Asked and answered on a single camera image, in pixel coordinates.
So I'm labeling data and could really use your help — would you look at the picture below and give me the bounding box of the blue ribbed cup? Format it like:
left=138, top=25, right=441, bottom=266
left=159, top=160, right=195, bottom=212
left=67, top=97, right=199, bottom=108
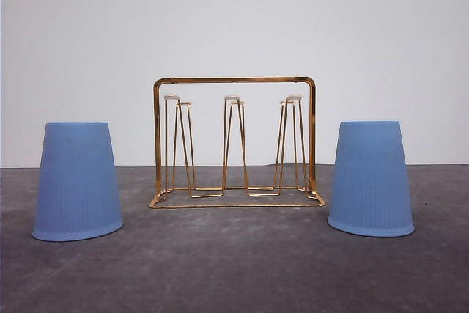
left=328, top=121, right=414, bottom=237
left=32, top=122, right=123, bottom=242

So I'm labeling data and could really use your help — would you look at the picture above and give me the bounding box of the gold wire cup rack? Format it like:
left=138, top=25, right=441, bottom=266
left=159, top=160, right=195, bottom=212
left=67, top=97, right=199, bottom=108
left=149, top=77, right=325, bottom=209

